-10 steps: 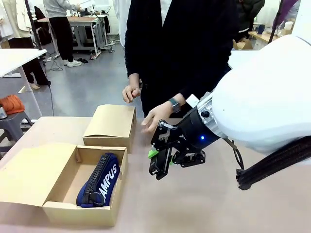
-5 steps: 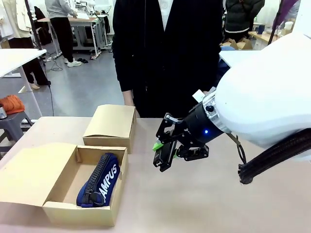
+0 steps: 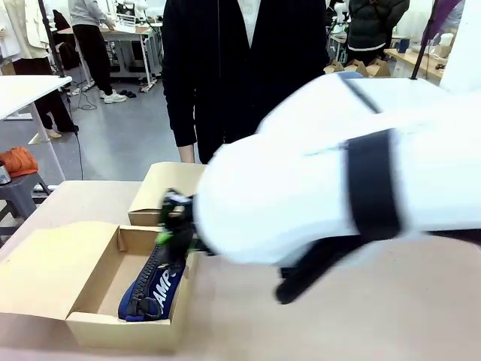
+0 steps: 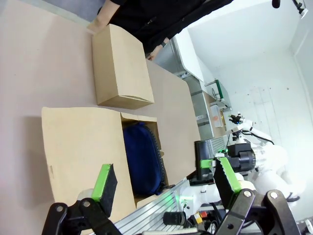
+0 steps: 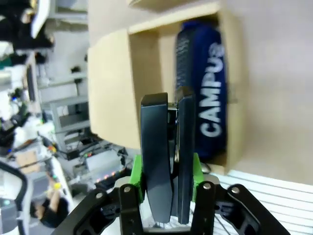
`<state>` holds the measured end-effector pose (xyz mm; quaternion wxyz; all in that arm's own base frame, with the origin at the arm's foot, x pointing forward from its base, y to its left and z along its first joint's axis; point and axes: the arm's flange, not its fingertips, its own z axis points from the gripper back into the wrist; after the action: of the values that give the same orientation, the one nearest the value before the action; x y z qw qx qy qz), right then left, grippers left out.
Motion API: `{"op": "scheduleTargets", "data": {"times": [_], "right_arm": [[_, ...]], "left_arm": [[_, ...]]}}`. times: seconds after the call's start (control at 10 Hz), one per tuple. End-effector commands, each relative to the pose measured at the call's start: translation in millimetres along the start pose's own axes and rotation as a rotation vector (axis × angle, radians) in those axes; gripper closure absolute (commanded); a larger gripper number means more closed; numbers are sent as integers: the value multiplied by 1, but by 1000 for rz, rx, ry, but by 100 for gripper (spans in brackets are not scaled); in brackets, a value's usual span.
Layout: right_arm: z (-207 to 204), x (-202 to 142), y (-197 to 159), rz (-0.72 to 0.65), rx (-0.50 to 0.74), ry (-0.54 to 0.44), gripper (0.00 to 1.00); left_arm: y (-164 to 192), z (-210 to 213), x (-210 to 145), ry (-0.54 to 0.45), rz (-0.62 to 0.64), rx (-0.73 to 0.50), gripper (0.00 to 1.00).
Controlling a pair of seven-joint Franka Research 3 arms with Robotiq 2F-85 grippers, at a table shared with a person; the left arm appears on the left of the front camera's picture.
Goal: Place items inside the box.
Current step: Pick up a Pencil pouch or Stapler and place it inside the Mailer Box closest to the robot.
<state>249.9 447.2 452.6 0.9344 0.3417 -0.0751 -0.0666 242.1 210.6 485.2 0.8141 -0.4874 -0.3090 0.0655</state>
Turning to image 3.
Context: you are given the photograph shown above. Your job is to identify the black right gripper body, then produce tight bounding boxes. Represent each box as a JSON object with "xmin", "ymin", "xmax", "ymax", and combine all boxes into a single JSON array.
[{"xmin": 160, "ymin": 187, "xmax": 198, "ymax": 266}]

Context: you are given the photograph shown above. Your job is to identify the small cardboard box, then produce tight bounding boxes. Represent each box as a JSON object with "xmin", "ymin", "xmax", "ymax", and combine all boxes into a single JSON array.
[{"xmin": 127, "ymin": 162, "xmax": 208, "ymax": 227}]

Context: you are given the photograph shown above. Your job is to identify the blue zip pencil case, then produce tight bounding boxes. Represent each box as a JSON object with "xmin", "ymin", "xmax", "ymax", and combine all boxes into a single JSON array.
[{"xmin": 117, "ymin": 243, "xmax": 186, "ymax": 323}]

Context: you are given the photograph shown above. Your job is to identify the person's right forearm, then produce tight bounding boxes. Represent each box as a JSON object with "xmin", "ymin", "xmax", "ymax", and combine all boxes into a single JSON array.
[{"xmin": 177, "ymin": 144, "xmax": 197, "ymax": 165}]

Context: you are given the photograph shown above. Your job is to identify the large cardboard box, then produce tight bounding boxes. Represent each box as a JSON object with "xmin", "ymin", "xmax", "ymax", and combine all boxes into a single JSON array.
[{"xmin": 0, "ymin": 220, "xmax": 199, "ymax": 350}]

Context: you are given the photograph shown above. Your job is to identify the grey stool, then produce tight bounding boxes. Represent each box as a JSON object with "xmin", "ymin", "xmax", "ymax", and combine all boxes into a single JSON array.
[{"xmin": 0, "ymin": 171, "xmax": 50, "ymax": 241}]

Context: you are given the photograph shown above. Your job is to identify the person in black cardigan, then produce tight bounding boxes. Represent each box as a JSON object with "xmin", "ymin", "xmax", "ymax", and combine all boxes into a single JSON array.
[{"xmin": 161, "ymin": 0, "xmax": 331, "ymax": 165}]

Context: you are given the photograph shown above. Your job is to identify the orange cloth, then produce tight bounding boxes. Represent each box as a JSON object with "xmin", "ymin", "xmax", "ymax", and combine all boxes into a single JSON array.
[{"xmin": 0, "ymin": 146, "xmax": 40, "ymax": 178}]

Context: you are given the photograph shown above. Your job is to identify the wooden top work table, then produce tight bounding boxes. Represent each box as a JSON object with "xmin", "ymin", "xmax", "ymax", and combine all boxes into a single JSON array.
[{"xmin": 56, "ymin": 21, "xmax": 166, "ymax": 86}]

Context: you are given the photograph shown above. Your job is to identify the white table with legs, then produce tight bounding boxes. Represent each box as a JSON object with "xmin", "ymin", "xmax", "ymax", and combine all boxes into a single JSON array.
[{"xmin": 0, "ymin": 74, "xmax": 73, "ymax": 185}]

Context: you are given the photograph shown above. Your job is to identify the bystander in grey top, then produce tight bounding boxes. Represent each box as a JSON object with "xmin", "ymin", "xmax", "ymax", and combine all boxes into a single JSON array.
[{"xmin": 68, "ymin": 0, "xmax": 118, "ymax": 97}]

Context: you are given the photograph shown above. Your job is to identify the brown cardboard carrier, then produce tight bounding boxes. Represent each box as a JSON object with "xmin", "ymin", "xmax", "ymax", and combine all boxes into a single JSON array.
[
  {"xmin": 344, "ymin": 58, "xmax": 392, "ymax": 78},
  {"xmin": 323, "ymin": 59, "xmax": 346, "ymax": 75}
]

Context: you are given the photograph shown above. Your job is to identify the black jacket on chair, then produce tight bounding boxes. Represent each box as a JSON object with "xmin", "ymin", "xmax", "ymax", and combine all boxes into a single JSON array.
[{"xmin": 49, "ymin": 9, "xmax": 80, "ymax": 71}]

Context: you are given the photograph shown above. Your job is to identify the bystander in cream coat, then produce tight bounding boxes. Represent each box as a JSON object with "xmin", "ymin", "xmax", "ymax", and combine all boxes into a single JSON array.
[{"xmin": 0, "ymin": 0, "xmax": 78, "ymax": 138}]

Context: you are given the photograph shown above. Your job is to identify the bystander in black puffer jacket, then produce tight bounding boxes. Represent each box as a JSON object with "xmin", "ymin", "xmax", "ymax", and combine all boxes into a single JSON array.
[{"xmin": 346, "ymin": 0, "xmax": 410, "ymax": 71}]

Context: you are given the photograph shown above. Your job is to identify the light wood table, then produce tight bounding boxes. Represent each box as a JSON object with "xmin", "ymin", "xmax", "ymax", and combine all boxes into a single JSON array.
[{"xmin": 383, "ymin": 47, "xmax": 454, "ymax": 83}]

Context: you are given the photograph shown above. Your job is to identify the thin black stand pole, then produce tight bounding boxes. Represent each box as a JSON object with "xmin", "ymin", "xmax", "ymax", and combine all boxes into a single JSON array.
[{"xmin": 410, "ymin": 0, "xmax": 440, "ymax": 80}]

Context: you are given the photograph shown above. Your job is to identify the purple cloth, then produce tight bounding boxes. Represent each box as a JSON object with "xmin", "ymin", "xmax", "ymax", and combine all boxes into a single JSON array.
[{"xmin": 421, "ymin": 0, "xmax": 465, "ymax": 43}]

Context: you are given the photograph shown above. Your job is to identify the black floor cable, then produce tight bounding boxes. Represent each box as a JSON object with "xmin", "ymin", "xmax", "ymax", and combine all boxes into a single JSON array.
[{"xmin": 63, "ymin": 85, "xmax": 99, "ymax": 112}]

